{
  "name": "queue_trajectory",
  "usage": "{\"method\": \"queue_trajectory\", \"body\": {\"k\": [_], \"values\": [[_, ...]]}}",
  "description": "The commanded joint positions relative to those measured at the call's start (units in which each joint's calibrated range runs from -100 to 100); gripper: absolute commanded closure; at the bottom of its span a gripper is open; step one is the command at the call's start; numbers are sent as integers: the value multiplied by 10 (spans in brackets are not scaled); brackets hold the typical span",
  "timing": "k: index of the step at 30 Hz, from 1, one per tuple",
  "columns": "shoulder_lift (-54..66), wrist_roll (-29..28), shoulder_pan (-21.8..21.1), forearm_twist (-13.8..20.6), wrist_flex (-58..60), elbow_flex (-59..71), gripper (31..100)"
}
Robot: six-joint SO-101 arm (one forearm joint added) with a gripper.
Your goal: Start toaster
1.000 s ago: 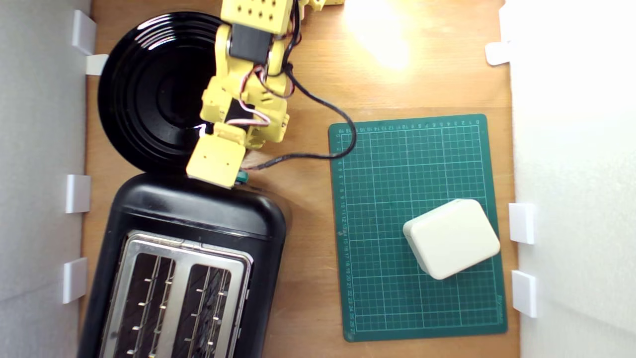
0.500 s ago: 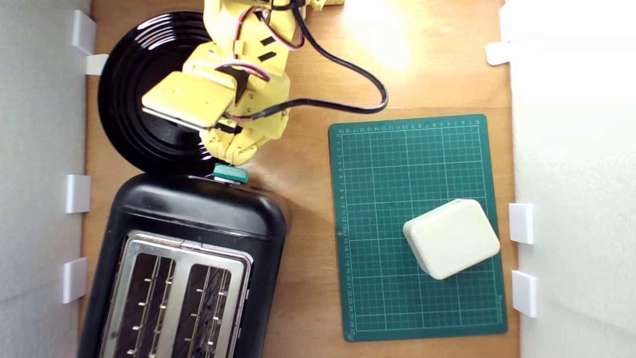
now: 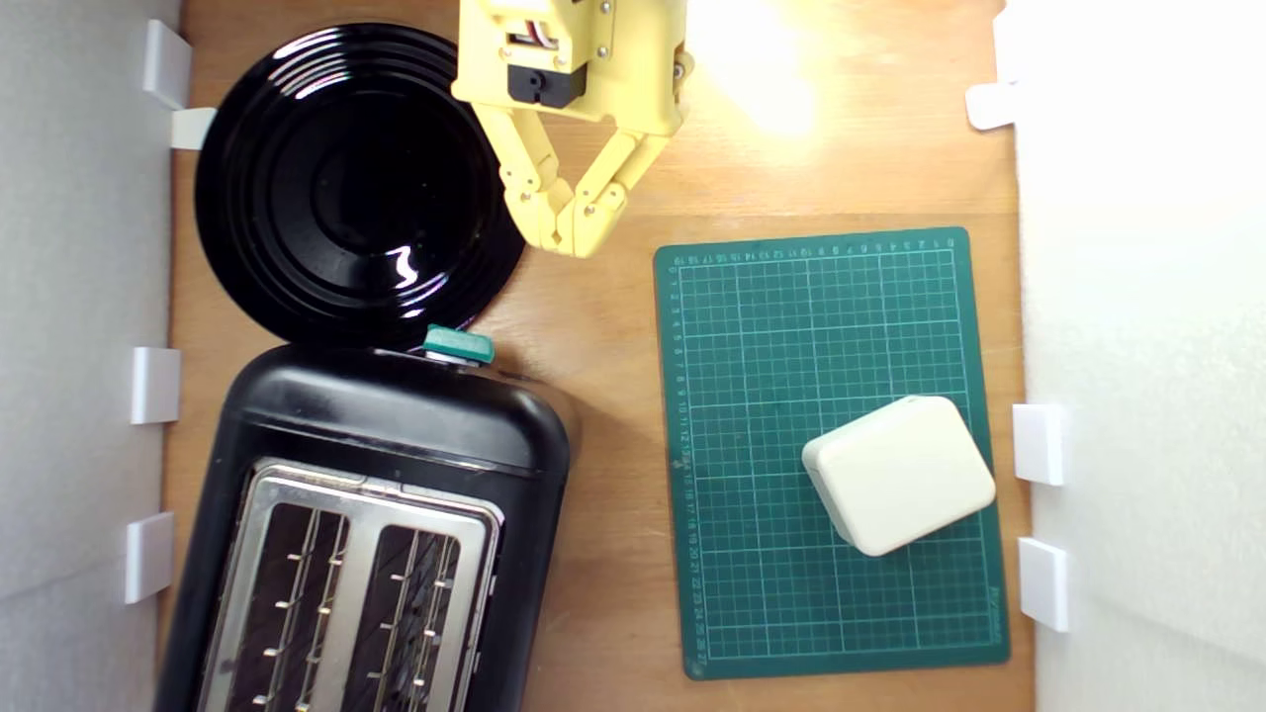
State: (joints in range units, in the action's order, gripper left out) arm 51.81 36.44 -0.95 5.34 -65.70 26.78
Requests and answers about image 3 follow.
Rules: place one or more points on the green toaster lever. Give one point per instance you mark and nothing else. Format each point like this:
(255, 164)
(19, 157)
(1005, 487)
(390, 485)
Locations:
(460, 345)

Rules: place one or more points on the black two-slot toaster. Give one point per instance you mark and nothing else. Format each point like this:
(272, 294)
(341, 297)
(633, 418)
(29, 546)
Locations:
(396, 420)

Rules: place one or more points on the green cutting mat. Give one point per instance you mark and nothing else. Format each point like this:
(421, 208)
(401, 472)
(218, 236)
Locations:
(771, 326)

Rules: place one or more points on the black round plate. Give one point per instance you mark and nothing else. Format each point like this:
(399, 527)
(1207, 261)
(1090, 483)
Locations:
(297, 198)

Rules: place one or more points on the white rounded block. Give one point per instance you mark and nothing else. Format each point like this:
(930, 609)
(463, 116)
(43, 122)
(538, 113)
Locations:
(900, 475)

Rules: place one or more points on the small white wall clip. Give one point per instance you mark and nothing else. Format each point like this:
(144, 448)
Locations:
(1039, 444)
(165, 61)
(990, 106)
(148, 557)
(1043, 583)
(192, 129)
(155, 385)

